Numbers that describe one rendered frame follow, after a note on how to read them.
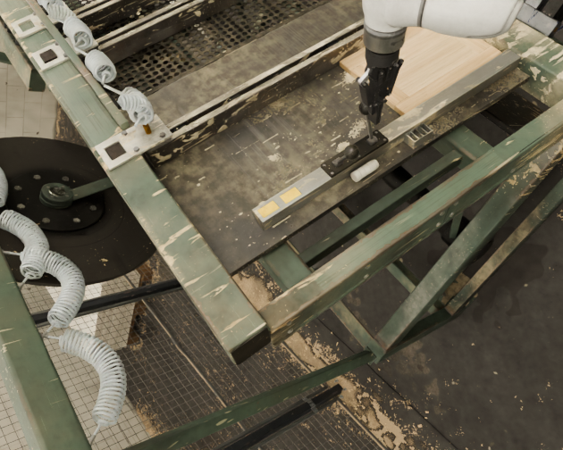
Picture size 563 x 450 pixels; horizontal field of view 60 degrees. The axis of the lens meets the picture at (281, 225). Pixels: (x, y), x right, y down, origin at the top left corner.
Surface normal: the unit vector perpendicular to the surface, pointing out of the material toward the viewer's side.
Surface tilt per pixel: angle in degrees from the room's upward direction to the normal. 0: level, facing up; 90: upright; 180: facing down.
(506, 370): 0
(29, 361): 90
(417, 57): 56
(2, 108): 90
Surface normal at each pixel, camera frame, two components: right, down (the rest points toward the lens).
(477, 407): -0.71, 0.14
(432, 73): -0.07, -0.53
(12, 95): 0.64, 0.53
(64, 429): 0.40, -0.73
